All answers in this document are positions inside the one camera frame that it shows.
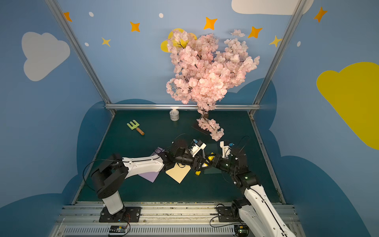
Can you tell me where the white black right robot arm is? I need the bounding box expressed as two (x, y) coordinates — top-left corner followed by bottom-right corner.
(212, 146), (295, 237)

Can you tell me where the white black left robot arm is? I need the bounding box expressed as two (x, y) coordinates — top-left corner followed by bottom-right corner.
(91, 140), (207, 217)

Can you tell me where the dark green envelope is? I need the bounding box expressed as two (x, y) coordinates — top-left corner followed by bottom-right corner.
(202, 143), (222, 175)

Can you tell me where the cream yellow envelope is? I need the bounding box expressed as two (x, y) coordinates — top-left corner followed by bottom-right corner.
(165, 163), (191, 184)

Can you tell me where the purple envelope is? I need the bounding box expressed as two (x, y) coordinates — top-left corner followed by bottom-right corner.
(139, 147), (165, 183)

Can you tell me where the silver tin can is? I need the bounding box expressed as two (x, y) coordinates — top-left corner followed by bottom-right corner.
(169, 109), (180, 121)

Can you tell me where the right green circuit board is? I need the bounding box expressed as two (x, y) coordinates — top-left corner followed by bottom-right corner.
(234, 225), (250, 237)

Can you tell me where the green circuit board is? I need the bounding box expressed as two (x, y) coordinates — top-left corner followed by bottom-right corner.
(108, 225), (129, 236)
(234, 225), (250, 237)

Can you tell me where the pink cherry blossom tree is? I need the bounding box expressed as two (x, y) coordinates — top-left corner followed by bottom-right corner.
(166, 29), (260, 141)

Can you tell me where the left green circuit board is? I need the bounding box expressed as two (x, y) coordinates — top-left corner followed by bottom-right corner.
(108, 225), (129, 236)

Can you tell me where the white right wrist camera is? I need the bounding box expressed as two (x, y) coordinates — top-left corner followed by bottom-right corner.
(220, 141), (231, 159)

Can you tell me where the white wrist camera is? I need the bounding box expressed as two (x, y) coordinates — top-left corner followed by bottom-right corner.
(220, 141), (231, 159)
(189, 139), (206, 157)

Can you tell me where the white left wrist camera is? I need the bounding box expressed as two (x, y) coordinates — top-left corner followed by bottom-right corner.
(189, 139), (206, 157)

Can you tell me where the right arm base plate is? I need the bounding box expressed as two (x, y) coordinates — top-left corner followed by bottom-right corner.
(216, 205), (243, 223)

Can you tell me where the aluminium front mounting rail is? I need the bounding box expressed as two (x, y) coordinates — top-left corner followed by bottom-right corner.
(50, 201), (235, 237)

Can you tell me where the yellow-green garden fork wooden handle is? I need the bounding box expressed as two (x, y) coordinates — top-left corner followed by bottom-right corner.
(127, 119), (145, 136)

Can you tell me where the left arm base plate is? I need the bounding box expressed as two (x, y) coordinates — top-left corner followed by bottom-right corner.
(99, 206), (141, 223)

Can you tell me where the right aluminium frame post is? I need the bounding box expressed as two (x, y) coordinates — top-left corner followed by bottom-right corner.
(253, 0), (308, 106)

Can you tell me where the aluminium frame post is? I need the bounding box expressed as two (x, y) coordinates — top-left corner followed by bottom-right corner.
(45, 0), (112, 104)
(253, 0), (308, 106)

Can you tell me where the left aluminium frame post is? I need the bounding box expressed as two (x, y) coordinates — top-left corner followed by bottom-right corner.
(45, 0), (112, 104)

